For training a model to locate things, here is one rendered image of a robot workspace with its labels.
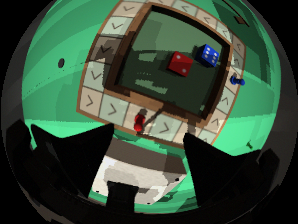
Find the blue die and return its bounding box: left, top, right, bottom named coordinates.
left=194, top=44, right=220, bottom=68

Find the red die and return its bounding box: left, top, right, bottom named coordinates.
left=165, top=51, right=193, bottom=77

